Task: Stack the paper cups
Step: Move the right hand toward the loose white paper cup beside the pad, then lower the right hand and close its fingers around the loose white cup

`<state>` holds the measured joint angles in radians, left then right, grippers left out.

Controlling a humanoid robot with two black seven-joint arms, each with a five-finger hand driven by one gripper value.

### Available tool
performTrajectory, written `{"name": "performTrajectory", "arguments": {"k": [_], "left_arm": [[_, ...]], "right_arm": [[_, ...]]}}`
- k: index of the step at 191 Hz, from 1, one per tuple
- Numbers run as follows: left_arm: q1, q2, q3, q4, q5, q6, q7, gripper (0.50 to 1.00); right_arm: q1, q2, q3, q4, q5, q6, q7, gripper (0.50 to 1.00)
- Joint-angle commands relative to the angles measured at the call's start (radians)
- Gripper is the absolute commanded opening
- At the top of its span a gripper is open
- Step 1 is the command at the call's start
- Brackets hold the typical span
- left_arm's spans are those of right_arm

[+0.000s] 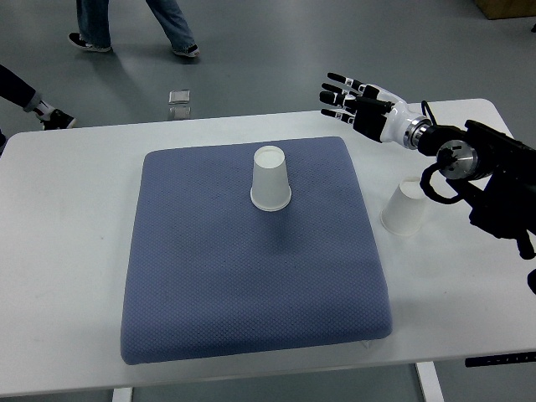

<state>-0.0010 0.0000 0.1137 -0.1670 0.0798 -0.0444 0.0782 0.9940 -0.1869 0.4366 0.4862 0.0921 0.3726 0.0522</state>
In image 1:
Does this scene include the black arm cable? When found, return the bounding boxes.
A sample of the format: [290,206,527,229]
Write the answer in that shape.
[420,99,466,205]

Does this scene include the black table control panel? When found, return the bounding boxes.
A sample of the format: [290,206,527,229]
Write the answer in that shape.
[465,351,536,368]

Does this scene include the lower metal floor plate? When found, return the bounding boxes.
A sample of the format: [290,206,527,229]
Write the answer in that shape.
[168,106,191,121]

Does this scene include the blue textured cushion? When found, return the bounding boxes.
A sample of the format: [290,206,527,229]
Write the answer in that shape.
[121,137,392,364]

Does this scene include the white paper cup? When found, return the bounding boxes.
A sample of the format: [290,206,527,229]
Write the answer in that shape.
[380,177,428,236]
[250,145,291,212]

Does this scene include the white paper cup on cushion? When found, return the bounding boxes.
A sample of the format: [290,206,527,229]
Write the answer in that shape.
[250,145,291,212]

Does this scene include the white right table leg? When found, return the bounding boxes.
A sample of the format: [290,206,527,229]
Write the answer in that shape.
[415,362,445,402]

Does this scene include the person leg with black shoe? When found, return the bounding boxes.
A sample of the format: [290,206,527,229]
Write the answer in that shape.
[1,65,76,130]

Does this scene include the white table leg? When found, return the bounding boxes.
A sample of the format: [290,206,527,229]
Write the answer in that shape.
[415,362,445,402]
[111,388,133,402]

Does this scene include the walking person in jeans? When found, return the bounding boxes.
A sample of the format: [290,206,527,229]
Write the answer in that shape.
[68,1,199,59]

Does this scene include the white left table leg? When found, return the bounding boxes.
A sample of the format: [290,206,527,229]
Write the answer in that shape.
[111,388,133,402]

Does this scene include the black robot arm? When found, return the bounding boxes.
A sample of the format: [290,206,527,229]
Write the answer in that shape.
[417,120,535,260]

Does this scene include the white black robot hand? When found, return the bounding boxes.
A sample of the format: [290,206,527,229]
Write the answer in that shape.
[319,72,434,149]

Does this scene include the brown cardboard box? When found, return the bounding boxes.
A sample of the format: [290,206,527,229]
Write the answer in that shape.
[474,0,535,20]

